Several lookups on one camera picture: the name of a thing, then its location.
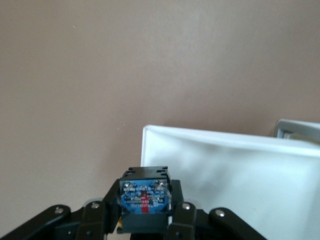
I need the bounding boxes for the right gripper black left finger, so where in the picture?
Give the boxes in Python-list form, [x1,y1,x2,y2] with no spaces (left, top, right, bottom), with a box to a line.
[74,178,121,240]

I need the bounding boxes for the black button module blue board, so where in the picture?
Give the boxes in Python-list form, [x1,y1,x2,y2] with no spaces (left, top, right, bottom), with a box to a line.
[117,165,173,235]

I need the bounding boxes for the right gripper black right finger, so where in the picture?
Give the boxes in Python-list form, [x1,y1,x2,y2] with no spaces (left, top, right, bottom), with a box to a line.
[166,178,198,240]

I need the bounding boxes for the white plastic drawer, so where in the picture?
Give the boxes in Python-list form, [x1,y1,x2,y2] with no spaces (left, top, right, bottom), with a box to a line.
[141,124,320,240]

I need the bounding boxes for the white drawer cabinet grey frame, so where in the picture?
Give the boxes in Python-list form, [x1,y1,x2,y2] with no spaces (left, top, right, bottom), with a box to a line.
[274,119,320,145]

